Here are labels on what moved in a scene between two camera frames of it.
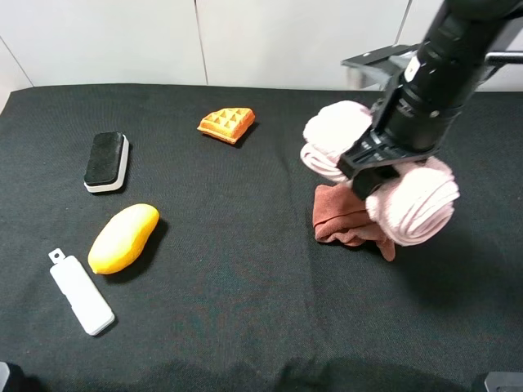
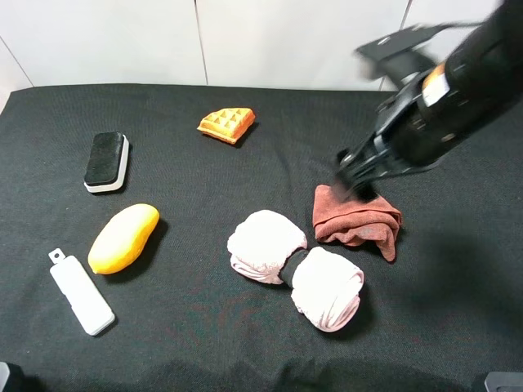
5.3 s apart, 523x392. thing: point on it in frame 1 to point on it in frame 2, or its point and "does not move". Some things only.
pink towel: [414, 208] to [270, 247]
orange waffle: [227, 124] does not move
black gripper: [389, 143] does not move
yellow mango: [122, 238] does not move
